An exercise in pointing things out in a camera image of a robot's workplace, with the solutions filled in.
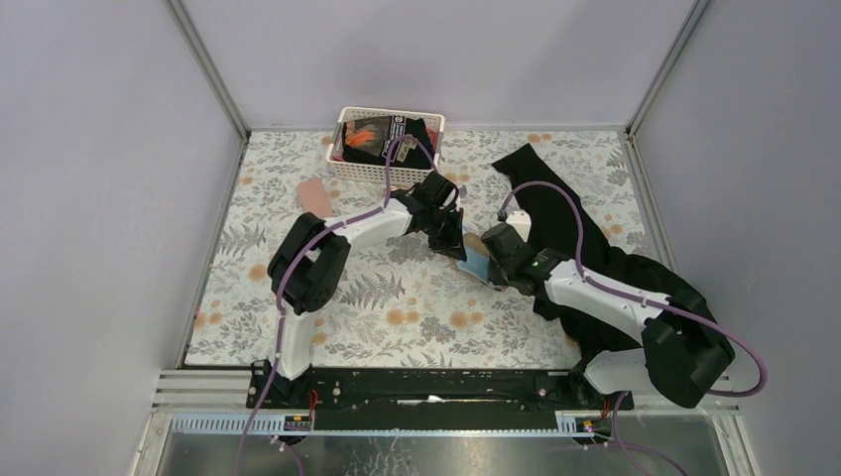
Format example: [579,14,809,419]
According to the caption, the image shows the black packaged items in basket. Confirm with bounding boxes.
[340,115,435,170]

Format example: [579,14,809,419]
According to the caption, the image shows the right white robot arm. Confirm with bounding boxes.
[481,222,735,409]

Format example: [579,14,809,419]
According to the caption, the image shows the pink glasses case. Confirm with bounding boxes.
[297,178,334,219]

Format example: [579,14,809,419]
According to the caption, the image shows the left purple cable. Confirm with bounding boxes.
[233,134,438,476]

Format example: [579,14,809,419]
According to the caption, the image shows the blue cleaning cloth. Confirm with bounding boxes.
[456,250,489,284]

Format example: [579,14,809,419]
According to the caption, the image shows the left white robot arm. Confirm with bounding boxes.
[268,172,466,408]

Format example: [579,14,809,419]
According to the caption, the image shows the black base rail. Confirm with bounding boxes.
[246,361,633,431]

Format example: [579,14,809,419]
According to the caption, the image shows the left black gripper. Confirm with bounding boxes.
[421,206,465,261]

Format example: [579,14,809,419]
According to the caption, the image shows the plaid glasses case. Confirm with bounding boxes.
[455,233,504,292]

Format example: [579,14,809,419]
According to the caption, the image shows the black garment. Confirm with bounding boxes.
[492,144,712,354]

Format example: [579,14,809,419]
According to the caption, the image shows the white plastic basket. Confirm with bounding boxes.
[325,106,445,186]

